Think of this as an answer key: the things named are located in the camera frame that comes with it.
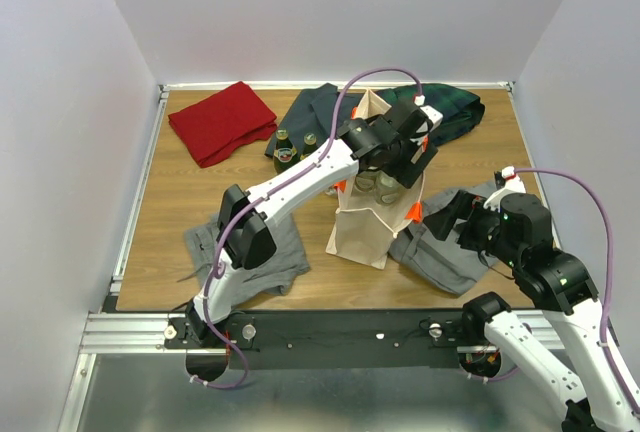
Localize green plaid folded skirt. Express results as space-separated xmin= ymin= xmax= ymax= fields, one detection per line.
xmin=379 ymin=82 xmax=486 ymax=148

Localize green Perrier bottle red label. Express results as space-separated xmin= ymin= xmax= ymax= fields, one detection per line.
xmin=273 ymin=129 xmax=299 ymax=174

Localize dark teal folded jacket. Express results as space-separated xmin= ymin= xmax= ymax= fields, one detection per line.
xmin=264 ymin=83 xmax=363 ymax=158

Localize grey knit shorts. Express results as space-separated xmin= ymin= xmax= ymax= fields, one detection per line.
xmin=182 ymin=213 xmax=311 ymax=306

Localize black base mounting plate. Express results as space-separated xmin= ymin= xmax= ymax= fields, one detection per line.
xmin=164 ymin=308 xmax=494 ymax=370

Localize green Perrier bottle yellow label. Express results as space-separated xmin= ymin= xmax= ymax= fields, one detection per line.
xmin=300 ymin=133 xmax=318 ymax=160

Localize beige canvas tote bag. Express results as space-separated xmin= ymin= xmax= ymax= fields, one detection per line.
xmin=326 ymin=89 xmax=425 ymax=269

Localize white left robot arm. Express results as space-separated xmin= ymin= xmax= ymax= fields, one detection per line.
xmin=186 ymin=97 xmax=443 ymax=347

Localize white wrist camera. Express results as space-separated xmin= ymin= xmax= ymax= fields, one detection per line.
xmin=483 ymin=166 xmax=526 ymax=212
xmin=411 ymin=95 xmax=443 ymax=145

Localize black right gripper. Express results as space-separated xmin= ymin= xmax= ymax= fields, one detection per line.
xmin=423 ymin=186 xmax=522 ymax=266

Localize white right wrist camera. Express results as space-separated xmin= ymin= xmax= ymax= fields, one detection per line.
xmin=483 ymin=166 xmax=526 ymax=212

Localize red folded cloth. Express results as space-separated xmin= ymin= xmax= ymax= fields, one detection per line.
xmin=169 ymin=82 xmax=277 ymax=168

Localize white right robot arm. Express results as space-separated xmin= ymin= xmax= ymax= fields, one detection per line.
xmin=423 ymin=191 xmax=639 ymax=431

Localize grey pleated skirt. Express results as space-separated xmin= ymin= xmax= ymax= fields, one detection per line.
xmin=388 ymin=181 xmax=506 ymax=297

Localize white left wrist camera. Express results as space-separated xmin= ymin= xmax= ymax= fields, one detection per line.
xmin=411 ymin=95 xmax=443 ymax=145

